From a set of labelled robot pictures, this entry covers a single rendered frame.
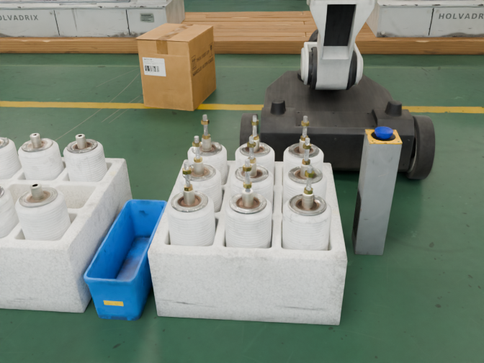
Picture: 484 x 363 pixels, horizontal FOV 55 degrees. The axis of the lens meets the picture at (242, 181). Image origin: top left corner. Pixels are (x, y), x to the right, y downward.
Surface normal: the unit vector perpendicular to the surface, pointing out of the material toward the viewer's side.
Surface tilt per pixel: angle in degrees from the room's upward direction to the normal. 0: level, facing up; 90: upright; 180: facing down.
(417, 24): 90
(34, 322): 0
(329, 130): 46
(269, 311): 90
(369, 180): 90
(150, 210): 88
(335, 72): 106
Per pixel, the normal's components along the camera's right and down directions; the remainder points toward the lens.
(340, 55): -0.06, -0.48
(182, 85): -0.32, 0.49
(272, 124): -0.07, -0.24
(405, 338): -0.02, -0.86
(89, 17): -0.08, 0.52
